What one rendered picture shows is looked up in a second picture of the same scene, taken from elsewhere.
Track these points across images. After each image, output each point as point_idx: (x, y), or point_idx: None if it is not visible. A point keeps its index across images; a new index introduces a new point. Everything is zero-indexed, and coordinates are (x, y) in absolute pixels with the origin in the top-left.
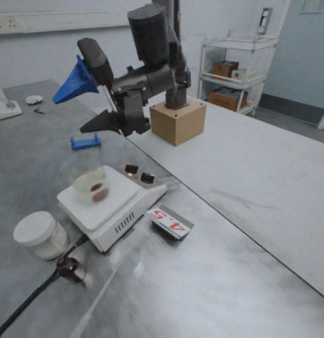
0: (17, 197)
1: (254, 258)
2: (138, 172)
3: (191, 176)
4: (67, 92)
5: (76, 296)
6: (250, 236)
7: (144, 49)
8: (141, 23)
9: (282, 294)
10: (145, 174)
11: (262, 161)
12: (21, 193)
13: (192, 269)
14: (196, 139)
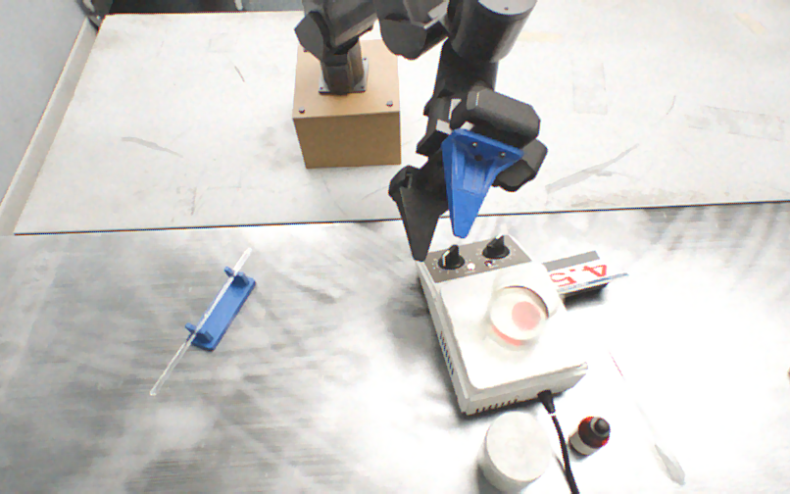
0: None
1: (680, 224)
2: None
3: (499, 193)
4: (476, 203)
5: (617, 453)
6: (651, 206)
7: (506, 47)
8: (526, 14)
9: (732, 233)
10: (494, 243)
11: (542, 89)
12: None
13: (657, 295)
14: (409, 123)
